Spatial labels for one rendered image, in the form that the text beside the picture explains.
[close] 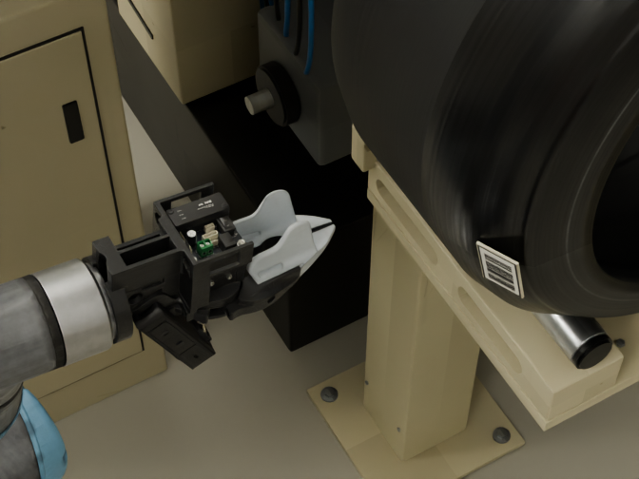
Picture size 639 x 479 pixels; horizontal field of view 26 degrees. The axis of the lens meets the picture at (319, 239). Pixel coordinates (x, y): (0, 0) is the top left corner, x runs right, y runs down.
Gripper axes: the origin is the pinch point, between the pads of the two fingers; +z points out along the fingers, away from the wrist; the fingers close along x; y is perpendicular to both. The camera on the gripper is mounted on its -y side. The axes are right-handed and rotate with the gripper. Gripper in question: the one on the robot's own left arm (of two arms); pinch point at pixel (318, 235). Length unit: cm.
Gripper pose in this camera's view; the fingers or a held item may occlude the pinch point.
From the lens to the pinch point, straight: 116.6
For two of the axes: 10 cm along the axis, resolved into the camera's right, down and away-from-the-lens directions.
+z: 8.6, -3.2, 3.9
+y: 1.1, -6.4, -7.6
